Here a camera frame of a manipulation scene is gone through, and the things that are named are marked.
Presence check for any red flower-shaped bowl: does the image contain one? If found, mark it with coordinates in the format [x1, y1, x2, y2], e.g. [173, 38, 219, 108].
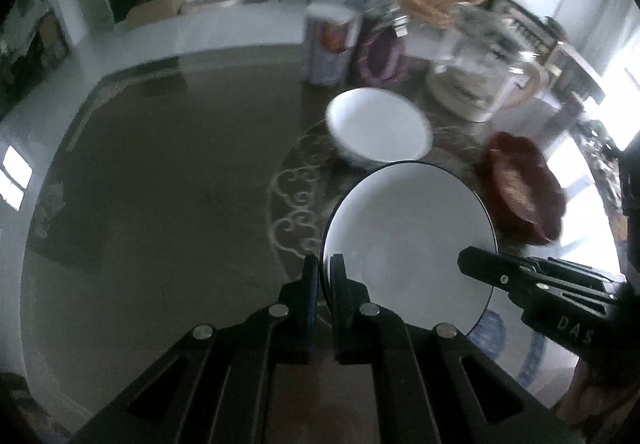
[480, 174, 561, 246]
[482, 131, 567, 230]

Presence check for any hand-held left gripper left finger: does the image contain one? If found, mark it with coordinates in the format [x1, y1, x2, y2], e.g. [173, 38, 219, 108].
[70, 254, 319, 444]

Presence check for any plain white bowl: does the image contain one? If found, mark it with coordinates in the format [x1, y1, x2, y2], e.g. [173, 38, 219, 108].
[326, 87, 435, 170]

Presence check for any grey canister with red print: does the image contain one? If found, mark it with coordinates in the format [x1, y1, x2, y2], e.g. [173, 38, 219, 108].
[301, 2, 362, 88]

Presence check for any glass kettle with white handle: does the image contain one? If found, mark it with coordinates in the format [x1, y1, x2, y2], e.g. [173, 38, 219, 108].
[425, 4, 551, 123]

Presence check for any purple round container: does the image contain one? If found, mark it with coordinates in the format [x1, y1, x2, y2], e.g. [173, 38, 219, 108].
[356, 24, 407, 85]

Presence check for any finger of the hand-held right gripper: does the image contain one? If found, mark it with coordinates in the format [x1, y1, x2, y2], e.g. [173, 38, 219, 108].
[458, 247, 546, 303]

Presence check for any blue patterned white bowl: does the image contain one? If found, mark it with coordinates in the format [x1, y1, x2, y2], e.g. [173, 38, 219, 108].
[465, 309, 543, 387]

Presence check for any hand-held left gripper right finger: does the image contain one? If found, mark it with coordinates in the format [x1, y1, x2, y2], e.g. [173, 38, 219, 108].
[327, 254, 586, 444]

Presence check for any cluttered long side table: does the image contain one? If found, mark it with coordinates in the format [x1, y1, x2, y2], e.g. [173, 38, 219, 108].
[505, 0, 640, 205]

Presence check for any person's right hand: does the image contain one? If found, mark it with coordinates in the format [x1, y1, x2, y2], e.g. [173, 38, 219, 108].
[554, 356, 620, 427]

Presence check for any cardboard box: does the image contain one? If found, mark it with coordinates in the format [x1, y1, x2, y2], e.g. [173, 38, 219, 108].
[125, 0, 187, 29]

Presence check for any white bowl with dark rim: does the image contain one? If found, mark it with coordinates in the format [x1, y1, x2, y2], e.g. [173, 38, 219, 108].
[321, 160, 499, 337]

